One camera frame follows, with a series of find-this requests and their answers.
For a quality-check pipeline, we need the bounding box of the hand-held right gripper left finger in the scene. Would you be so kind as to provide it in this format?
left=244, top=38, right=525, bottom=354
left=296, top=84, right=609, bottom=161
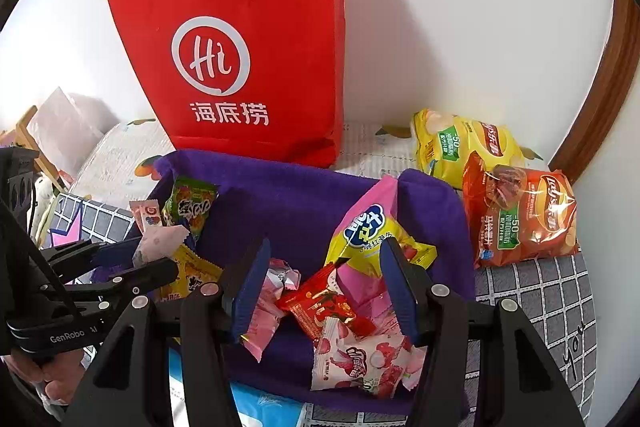
left=75, top=237, right=272, bottom=427

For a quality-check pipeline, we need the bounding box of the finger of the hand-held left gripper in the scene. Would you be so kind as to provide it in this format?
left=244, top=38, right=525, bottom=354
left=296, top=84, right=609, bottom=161
left=40, top=237, right=143, bottom=280
left=50, top=258, right=179, bottom=308

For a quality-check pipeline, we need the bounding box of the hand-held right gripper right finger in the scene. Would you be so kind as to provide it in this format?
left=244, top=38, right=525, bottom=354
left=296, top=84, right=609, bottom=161
left=378, top=236, right=586, bottom=427

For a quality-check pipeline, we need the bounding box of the yellow cartoon snack packet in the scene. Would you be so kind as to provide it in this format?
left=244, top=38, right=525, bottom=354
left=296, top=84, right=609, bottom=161
left=160, top=244, right=224, bottom=303

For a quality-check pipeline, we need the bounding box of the red snack packet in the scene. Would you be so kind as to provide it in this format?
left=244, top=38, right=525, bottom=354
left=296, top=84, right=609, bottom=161
left=275, top=257, right=377, bottom=340

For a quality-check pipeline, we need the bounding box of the purple fabric bin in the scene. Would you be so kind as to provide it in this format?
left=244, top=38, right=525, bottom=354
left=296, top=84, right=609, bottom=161
left=92, top=149, right=476, bottom=415

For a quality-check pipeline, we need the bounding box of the person's left hand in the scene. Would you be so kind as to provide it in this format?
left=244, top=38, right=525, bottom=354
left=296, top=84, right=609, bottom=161
left=5, top=347, right=96, bottom=418

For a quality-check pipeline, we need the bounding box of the crumpled pink foil packet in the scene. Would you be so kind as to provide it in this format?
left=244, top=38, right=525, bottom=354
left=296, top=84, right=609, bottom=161
left=241, top=257, right=302, bottom=363

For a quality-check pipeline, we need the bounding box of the small red white candy packet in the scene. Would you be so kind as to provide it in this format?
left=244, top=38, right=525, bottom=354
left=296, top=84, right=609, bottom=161
left=129, top=199, right=163, bottom=230

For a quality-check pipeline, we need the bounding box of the yellow pink snack packet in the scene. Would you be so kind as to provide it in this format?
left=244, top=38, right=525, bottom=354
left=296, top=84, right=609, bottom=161
left=324, top=175, right=437, bottom=280

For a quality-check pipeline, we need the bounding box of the pink white lychee packet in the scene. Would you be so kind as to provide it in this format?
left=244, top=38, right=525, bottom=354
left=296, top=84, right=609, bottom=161
left=310, top=314, right=428, bottom=393

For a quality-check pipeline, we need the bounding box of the pile of plush toys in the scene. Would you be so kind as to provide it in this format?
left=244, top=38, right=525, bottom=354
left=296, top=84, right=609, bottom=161
left=31, top=174, right=63, bottom=238

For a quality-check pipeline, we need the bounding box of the green snack packet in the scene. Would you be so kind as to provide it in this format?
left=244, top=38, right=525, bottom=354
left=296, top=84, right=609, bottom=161
left=161, top=175, right=220, bottom=244

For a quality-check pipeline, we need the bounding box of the blue tissue box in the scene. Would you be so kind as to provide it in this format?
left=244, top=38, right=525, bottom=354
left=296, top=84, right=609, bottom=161
left=167, top=347, right=311, bottom=427

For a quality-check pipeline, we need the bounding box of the white plastic bag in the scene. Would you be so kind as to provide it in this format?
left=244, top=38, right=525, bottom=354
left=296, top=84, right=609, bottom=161
left=27, top=86, right=106, bottom=178

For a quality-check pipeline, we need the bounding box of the orange chip bag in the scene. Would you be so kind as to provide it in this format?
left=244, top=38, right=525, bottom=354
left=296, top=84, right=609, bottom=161
left=462, top=152, right=581, bottom=269

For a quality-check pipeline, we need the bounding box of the wooden chair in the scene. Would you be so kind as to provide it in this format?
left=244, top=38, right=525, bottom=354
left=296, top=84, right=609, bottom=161
left=0, top=105, right=68, bottom=192

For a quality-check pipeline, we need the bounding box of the yellow chip bag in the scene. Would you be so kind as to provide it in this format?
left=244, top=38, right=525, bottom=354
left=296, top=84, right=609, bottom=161
left=410, top=108, right=543, bottom=190

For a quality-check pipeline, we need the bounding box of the red paper bag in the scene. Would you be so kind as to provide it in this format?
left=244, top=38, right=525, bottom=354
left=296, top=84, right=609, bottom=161
left=104, top=0, right=347, bottom=169

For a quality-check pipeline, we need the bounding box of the brown wooden door frame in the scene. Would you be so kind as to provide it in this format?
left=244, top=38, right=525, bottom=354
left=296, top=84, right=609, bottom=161
left=550, top=0, right=640, bottom=185

